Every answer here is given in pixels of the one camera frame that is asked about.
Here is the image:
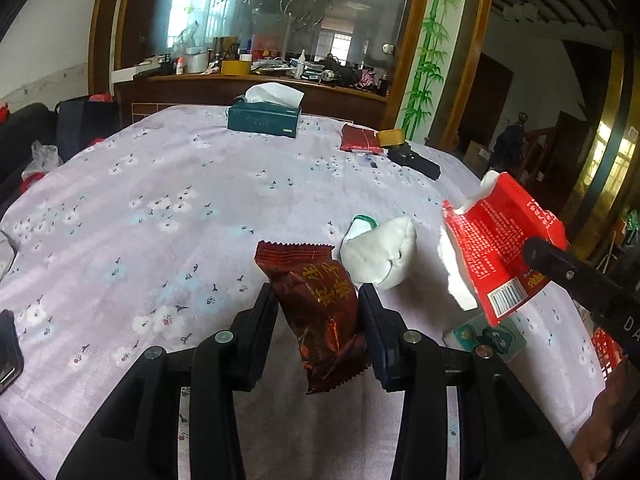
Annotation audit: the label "purple floral tablecloth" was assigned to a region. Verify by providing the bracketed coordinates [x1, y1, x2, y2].
[1, 106, 604, 479]

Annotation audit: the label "black smartphone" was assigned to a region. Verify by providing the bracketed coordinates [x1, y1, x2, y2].
[0, 310, 24, 393]

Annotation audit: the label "black sofa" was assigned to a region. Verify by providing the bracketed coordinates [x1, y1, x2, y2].
[0, 103, 58, 207]

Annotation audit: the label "wooden sideboard counter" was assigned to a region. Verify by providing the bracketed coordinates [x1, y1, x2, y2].
[112, 71, 392, 131]

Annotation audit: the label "torn red white carton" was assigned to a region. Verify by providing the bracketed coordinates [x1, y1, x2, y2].
[442, 170, 567, 326]

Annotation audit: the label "eyeglasses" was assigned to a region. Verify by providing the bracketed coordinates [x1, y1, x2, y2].
[0, 233, 15, 278]

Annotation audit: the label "dark red snack wrapper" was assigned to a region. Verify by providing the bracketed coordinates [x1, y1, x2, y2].
[255, 240, 370, 394]

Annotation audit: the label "dark bag beside sofa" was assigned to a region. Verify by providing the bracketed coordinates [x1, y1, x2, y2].
[55, 96, 120, 162]

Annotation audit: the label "red plastic trash basket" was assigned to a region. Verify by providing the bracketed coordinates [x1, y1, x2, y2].
[591, 328, 624, 379]

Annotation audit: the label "teal tissue box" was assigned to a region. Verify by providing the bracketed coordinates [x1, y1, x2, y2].
[227, 82, 304, 139]

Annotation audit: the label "person's right hand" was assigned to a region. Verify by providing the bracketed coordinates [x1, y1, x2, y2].
[570, 359, 639, 480]

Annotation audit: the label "white green-trimmed sock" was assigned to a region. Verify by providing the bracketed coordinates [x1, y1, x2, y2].
[340, 214, 416, 292]

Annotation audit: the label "teal tissue pack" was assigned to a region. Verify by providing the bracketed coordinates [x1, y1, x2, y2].
[442, 314, 526, 363]

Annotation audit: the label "yellow tape roll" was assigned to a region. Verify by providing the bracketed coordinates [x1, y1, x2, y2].
[376, 129, 406, 148]

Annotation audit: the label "black pouch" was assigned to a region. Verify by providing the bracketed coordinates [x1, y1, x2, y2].
[387, 142, 440, 181]

